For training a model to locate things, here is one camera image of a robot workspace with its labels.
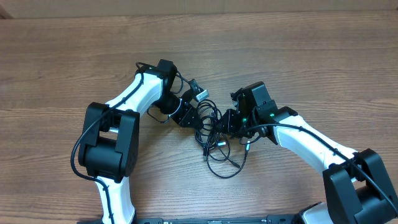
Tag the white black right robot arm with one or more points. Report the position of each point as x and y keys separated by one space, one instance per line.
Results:
x=357 y=186

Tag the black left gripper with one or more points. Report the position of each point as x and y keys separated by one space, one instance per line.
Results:
x=183 y=119

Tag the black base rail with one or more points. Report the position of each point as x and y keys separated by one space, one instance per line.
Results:
x=270 y=219

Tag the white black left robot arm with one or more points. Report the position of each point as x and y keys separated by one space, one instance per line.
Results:
x=106 y=151

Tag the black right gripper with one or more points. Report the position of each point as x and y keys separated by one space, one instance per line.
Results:
x=228 y=117

